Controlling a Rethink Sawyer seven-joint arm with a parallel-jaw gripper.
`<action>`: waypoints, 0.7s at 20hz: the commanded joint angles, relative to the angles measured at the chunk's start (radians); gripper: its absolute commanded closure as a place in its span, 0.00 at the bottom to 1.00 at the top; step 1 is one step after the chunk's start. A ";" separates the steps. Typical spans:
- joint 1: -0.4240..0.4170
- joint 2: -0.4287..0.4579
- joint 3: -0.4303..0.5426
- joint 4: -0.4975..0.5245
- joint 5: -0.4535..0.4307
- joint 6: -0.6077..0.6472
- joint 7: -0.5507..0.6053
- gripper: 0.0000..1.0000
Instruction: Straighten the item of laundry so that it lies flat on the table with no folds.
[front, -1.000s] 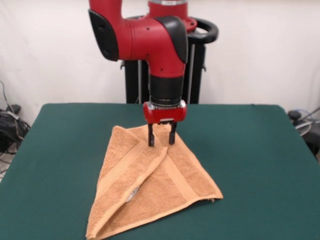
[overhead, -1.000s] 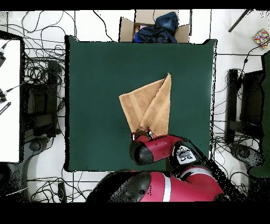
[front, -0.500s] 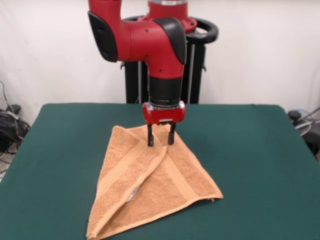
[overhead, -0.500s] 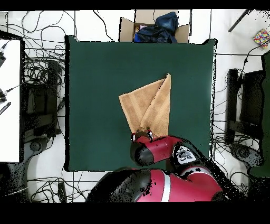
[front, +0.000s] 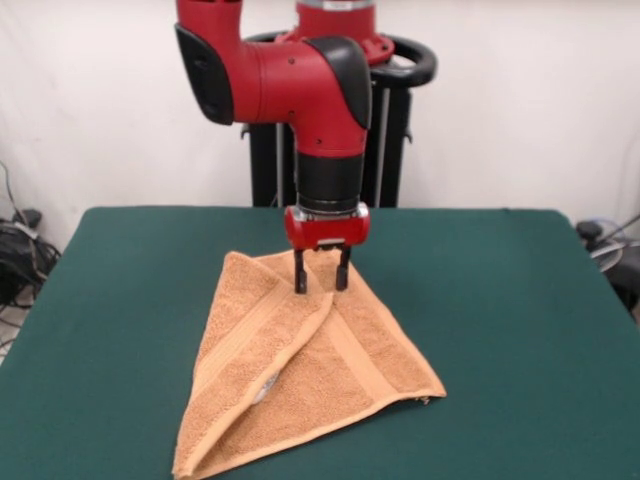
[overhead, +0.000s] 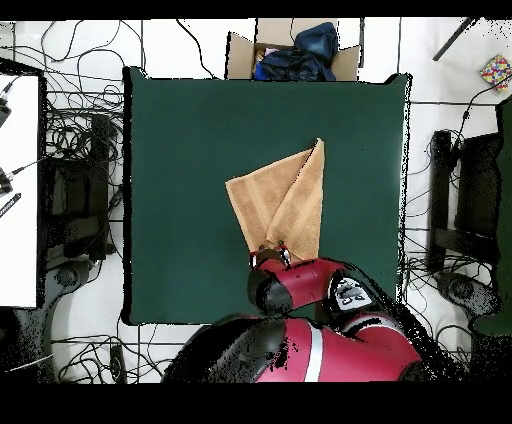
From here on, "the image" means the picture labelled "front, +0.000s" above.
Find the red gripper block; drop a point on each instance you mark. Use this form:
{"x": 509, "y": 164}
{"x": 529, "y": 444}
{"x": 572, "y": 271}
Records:
{"x": 327, "y": 232}

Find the orange terry towel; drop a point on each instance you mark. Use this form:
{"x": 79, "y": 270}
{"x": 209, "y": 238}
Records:
{"x": 310, "y": 375}

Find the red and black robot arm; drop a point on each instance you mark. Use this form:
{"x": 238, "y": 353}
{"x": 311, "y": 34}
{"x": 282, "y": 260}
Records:
{"x": 280, "y": 75}

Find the dark green table cloth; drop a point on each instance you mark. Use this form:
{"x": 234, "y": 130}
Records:
{"x": 500, "y": 325}

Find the gray round chair base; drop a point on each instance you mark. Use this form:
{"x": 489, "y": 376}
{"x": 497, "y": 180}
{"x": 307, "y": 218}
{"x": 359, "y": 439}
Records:
{"x": 607, "y": 255}

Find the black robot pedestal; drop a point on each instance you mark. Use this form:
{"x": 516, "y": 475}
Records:
{"x": 395, "y": 125}

